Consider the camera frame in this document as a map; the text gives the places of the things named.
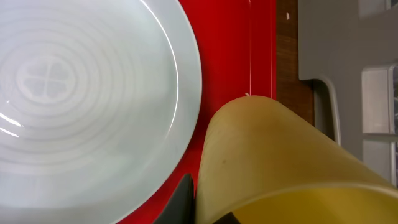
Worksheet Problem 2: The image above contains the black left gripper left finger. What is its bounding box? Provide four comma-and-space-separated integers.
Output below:
153, 174, 195, 224

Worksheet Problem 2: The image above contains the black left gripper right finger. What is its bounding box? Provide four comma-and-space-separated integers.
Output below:
214, 212, 241, 224

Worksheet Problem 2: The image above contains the yellow plastic cup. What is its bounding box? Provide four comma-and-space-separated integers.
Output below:
195, 96, 397, 223

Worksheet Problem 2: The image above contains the grey dishwasher rack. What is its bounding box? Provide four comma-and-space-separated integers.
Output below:
298, 0, 397, 184

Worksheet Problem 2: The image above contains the light blue plate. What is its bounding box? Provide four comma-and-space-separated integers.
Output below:
1, 0, 202, 223

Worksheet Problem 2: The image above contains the red serving tray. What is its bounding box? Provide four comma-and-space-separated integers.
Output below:
122, 0, 276, 223

